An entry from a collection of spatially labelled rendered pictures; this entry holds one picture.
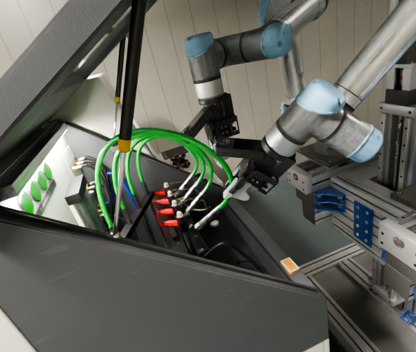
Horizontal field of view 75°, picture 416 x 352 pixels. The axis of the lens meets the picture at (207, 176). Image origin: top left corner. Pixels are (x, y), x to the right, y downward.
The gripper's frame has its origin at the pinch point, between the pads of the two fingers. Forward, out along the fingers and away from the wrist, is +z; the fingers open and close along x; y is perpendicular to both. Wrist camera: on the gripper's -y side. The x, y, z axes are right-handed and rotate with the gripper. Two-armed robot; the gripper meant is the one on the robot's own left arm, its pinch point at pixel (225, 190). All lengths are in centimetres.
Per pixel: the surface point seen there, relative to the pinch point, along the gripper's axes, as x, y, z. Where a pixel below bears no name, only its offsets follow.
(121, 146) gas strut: -21.2, -24.3, -19.0
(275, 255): -2.5, 25.3, 12.2
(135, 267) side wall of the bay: -30.3, -13.5, -3.8
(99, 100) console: 29, -49, 19
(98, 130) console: 25, -45, 28
